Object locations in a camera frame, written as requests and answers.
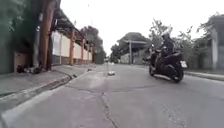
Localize tree with round crown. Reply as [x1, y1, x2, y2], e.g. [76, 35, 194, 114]
[109, 31, 153, 64]

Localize grey sidewalk strip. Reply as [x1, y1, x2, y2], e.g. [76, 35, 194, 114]
[183, 69, 224, 82]

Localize grey concrete sidewalk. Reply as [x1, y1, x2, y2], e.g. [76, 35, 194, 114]
[0, 63, 101, 98]

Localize pale gate frame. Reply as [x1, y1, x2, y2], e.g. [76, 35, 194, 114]
[122, 39, 148, 65]

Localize trees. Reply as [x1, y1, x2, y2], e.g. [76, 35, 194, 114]
[79, 25, 107, 65]

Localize dark debris heap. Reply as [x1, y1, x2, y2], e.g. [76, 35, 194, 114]
[16, 64, 44, 75]

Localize concrete kerb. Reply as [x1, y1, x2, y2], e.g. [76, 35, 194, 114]
[0, 68, 98, 113]

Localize brown wooden pole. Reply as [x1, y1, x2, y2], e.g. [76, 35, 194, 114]
[38, 0, 57, 70]

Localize person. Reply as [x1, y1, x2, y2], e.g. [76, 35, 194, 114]
[155, 31, 176, 69]

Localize grey asphalt road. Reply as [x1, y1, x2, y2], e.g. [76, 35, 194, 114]
[0, 63, 224, 128]

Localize wall with orange pillars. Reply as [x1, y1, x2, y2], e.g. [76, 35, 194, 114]
[49, 9, 96, 66]

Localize small pale object on road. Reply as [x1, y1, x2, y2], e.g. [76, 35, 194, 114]
[107, 70, 116, 77]

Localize building with grey wall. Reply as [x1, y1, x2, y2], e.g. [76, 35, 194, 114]
[199, 14, 224, 71]

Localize grey pole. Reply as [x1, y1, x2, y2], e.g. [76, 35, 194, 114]
[32, 13, 44, 68]

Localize green wall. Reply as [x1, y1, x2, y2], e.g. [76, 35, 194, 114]
[0, 0, 34, 75]

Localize black motor scooter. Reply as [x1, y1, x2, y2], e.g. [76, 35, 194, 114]
[148, 48, 188, 84]

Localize bushes behind wall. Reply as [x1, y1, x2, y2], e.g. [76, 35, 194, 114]
[148, 18, 214, 70]

